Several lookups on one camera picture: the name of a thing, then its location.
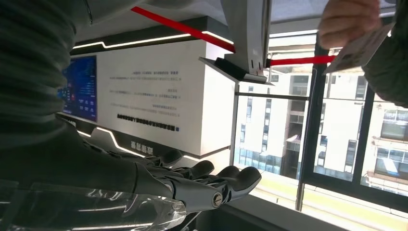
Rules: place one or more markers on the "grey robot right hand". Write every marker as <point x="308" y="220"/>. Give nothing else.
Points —
<point x="79" y="172"/>

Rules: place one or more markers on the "person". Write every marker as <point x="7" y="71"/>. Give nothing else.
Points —
<point x="392" y="70"/>

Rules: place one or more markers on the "grey kiosk stand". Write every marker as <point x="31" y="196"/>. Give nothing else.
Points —
<point x="245" y="32"/>

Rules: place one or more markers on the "pale building outside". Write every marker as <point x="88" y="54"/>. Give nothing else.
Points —
<point x="338" y="127"/>

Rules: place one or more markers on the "blue wall screen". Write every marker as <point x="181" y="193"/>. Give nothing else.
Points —
<point x="79" y="89"/>

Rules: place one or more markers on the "white info wall panel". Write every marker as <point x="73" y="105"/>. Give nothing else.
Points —
<point x="143" y="95"/>

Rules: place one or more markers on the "black window frame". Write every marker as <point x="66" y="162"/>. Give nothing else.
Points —
<point x="310" y="127"/>

